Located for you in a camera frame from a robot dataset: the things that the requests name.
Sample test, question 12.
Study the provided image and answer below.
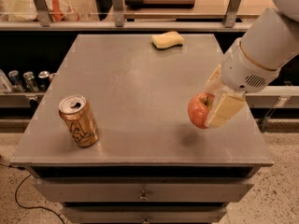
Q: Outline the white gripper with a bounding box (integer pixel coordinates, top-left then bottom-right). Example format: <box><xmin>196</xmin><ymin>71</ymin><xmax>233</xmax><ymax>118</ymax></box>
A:
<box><xmin>204</xmin><ymin>38</ymin><xmax>280</xmax><ymax>128</ymax></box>

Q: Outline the red apple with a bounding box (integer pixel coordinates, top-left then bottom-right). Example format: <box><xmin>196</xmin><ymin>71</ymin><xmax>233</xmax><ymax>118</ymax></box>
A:
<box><xmin>188</xmin><ymin>92</ymin><xmax>215</xmax><ymax>129</ymax></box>

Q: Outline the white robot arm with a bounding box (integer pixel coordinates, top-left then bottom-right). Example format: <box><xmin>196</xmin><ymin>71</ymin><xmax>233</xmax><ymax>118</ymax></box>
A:
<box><xmin>205</xmin><ymin>0</ymin><xmax>299</xmax><ymax>128</ymax></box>

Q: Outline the orange soda can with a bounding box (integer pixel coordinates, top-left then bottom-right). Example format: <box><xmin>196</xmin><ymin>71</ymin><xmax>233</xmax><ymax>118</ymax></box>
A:
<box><xmin>59</xmin><ymin>95</ymin><xmax>99</xmax><ymax>147</ymax></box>

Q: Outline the small red can on shelf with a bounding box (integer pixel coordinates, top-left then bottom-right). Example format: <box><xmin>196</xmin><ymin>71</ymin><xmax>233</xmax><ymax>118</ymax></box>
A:
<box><xmin>49</xmin><ymin>73</ymin><xmax>56</xmax><ymax>83</ymax></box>

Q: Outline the dark can on shelf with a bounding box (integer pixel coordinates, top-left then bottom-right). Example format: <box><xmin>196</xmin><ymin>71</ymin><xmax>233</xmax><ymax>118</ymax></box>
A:
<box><xmin>38</xmin><ymin>71</ymin><xmax>50</xmax><ymax>91</ymax></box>

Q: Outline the green silver can on shelf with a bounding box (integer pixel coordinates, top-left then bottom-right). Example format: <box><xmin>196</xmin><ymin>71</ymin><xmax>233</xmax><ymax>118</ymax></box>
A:
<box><xmin>23</xmin><ymin>71</ymin><xmax>39</xmax><ymax>92</ymax></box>

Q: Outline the yellow sponge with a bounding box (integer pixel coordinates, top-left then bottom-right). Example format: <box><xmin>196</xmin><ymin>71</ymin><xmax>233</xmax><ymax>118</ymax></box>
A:
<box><xmin>151</xmin><ymin>31</ymin><xmax>184</xmax><ymax>49</ymax></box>

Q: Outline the grey drawer cabinet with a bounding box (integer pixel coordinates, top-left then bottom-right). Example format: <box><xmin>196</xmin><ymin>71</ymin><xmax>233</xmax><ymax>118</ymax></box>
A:
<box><xmin>9</xmin><ymin>33</ymin><xmax>275</xmax><ymax>224</ymax></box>

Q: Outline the lower drawer with knob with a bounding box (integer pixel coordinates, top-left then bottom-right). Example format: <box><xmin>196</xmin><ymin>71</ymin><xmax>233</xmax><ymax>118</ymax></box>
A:
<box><xmin>62</xmin><ymin>206</ymin><xmax>227</xmax><ymax>224</ymax></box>

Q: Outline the drawer with knob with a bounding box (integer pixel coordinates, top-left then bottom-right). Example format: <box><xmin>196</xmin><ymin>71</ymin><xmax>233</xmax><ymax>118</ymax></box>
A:
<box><xmin>33</xmin><ymin>179</ymin><xmax>253</xmax><ymax>203</ymax></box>
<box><xmin>62</xmin><ymin>206</ymin><xmax>227</xmax><ymax>224</ymax></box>

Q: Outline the upper drawer with knob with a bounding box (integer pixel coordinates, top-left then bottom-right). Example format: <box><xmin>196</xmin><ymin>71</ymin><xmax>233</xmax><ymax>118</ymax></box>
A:
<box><xmin>33</xmin><ymin>179</ymin><xmax>253</xmax><ymax>203</ymax></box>

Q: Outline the white orange plastic bag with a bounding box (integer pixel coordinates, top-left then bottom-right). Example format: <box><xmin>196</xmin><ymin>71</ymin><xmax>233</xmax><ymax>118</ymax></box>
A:
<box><xmin>6</xmin><ymin>0</ymin><xmax>79</xmax><ymax>21</ymax></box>

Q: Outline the right metal bracket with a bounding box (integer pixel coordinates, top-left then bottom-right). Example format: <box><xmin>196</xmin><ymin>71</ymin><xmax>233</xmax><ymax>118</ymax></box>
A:
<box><xmin>222</xmin><ymin>0</ymin><xmax>242</xmax><ymax>28</ymax></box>

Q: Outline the metal bracket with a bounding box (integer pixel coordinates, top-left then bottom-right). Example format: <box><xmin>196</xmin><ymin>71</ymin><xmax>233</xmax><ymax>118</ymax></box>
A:
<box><xmin>112</xmin><ymin>0</ymin><xmax>124</xmax><ymax>27</ymax></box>
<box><xmin>222</xmin><ymin>0</ymin><xmax>242</xmax><ymax>28</ymax></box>
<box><xmin>33</xmin><ymin>0</ymin><xmax>52</xmax><ymax>27</ymax></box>

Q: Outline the middle metal bracket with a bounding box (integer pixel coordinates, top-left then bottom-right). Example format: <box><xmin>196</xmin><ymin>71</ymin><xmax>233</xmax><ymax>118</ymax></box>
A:
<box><xmin>112</xmin><ymin>0</ymin><xmax>124</xmax><ymax>27</ymax></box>

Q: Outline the black floor cable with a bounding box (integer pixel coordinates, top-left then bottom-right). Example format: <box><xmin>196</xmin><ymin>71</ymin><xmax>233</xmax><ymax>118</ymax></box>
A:
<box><xmin>0</xmin><ymin>162</ymin><xmax>65</xmax><ymax>224</ymax></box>

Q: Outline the left metal bracket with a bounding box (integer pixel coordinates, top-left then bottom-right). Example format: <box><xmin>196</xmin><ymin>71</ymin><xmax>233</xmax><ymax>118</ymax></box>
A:
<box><xmin>33</xmin><ymin>0</ymin><xmax>52</xmax><ymax>27</ymax></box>

